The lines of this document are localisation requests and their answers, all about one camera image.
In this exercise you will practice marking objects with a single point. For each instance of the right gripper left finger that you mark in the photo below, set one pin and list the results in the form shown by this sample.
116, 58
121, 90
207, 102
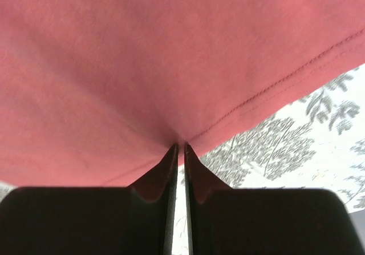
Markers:
137, 219

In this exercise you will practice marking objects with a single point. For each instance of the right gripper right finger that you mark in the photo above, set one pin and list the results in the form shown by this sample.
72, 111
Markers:
224, 220

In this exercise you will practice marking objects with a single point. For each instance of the pink t shirt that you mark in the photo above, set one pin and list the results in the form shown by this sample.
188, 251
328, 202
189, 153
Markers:
94, 92

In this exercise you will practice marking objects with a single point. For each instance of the floral table mat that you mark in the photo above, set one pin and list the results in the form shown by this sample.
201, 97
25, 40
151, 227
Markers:
314, 142

